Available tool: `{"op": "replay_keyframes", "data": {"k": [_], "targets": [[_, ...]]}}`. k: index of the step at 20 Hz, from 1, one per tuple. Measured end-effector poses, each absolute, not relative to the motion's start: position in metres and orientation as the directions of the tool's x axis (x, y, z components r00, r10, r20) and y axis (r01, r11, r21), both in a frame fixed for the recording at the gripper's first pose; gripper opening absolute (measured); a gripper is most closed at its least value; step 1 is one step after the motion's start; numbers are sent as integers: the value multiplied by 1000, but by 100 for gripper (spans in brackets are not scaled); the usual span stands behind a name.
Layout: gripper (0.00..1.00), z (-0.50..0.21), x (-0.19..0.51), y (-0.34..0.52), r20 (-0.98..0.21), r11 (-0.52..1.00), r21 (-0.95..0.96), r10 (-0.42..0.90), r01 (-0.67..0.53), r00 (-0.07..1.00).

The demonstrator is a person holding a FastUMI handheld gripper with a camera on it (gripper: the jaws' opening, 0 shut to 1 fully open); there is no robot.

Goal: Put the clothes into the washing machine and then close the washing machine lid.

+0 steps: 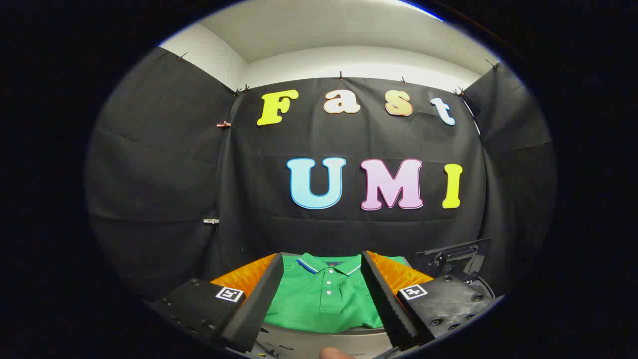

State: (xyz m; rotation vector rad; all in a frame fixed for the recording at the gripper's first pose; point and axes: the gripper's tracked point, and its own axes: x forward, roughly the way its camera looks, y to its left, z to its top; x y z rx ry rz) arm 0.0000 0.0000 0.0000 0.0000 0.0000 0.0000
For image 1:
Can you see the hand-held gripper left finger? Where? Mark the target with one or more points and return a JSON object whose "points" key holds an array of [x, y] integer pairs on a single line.
{"points": [[259, 304]]}

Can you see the black backdrop cloth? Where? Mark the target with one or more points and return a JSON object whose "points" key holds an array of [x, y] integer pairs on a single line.
{"points": [[164, 164]]}

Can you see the green polo shirt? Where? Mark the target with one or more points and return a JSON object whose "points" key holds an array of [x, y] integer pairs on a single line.
{"points": [[324, 304]]}

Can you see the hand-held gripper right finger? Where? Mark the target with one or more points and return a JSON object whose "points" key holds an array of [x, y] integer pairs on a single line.
{"points": [[386, 304]]}

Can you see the washing machine with clear lid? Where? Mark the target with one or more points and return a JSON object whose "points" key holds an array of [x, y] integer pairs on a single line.
{"points": [[451, 257]]}

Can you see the copper clip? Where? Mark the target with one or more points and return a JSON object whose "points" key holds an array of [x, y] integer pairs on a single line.
{"points": [[224, 124]]}

